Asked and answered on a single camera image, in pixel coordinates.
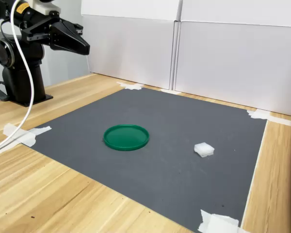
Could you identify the white gripper camera box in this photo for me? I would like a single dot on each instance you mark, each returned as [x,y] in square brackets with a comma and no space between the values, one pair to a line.
[49,8]

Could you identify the small white plastic terminal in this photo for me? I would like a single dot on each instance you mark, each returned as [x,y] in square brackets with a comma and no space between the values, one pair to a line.
[203,149]

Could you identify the white partition panel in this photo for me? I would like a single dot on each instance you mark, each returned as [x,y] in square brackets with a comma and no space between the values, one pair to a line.
[237,60]
[131,43]

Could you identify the dark grey mat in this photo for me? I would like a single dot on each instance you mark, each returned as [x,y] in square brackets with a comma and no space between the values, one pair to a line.
[160,116]

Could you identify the round green lid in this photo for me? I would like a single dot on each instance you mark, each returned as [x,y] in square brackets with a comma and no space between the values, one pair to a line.
[126,137]

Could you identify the white tape piece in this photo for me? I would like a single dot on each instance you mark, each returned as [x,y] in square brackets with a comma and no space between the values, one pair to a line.
[171,91]
[264,115]
[131,86]
[26,136]
[218,223]

